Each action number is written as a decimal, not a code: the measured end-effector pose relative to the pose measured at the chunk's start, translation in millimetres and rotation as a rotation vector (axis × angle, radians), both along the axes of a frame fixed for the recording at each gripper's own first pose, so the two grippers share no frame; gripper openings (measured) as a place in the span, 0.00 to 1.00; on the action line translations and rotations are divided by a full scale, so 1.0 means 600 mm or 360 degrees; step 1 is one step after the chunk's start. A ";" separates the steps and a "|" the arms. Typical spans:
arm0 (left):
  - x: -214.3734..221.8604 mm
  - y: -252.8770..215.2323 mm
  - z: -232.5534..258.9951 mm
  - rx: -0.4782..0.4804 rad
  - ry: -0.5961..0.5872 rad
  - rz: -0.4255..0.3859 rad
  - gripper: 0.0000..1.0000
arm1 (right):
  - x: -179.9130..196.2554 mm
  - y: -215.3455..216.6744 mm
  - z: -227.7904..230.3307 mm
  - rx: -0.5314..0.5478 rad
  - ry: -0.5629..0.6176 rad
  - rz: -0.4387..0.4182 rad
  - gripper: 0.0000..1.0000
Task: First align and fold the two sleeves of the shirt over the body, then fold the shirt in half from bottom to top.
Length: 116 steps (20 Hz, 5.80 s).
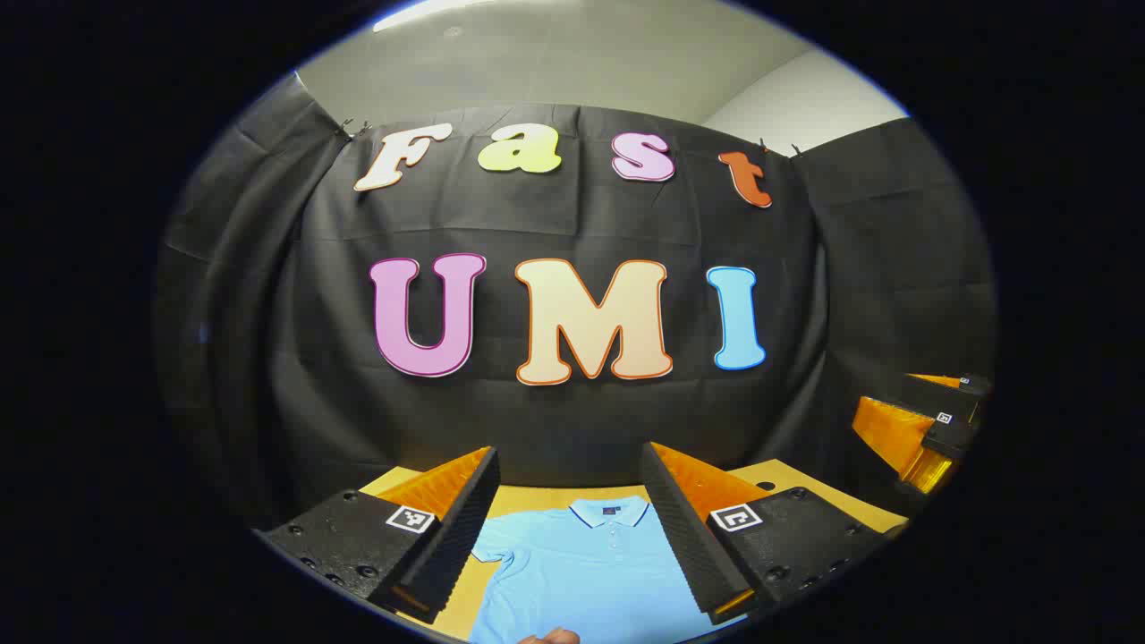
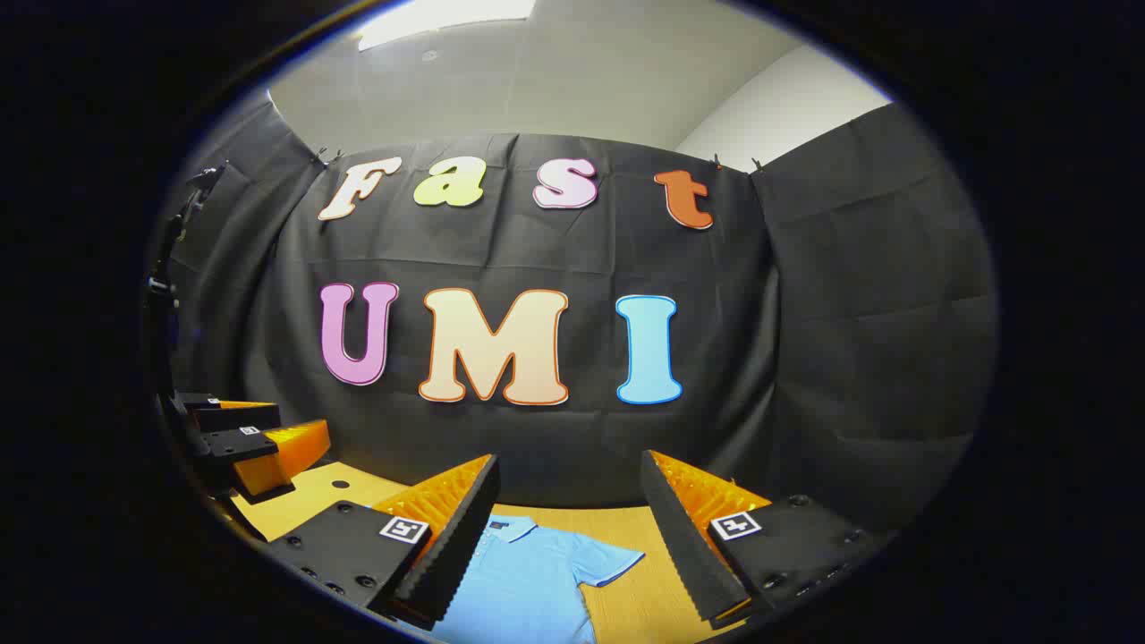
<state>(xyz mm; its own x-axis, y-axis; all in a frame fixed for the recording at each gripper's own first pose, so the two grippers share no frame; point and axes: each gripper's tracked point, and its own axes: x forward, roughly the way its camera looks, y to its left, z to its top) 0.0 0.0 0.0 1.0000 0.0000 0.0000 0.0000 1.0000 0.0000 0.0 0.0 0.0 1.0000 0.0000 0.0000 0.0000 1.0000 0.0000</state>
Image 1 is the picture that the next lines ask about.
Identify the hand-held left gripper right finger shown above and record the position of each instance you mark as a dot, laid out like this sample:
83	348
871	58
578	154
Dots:
684	528

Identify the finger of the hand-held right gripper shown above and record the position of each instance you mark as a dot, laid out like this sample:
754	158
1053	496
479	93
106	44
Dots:
973	385
894	434

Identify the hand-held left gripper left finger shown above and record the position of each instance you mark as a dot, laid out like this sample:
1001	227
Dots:
456	528

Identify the light blue T-shirt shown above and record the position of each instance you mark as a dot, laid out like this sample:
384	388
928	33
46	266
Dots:
581	572

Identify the black backdrop cloth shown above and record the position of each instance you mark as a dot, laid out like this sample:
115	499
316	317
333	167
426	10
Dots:
581	429

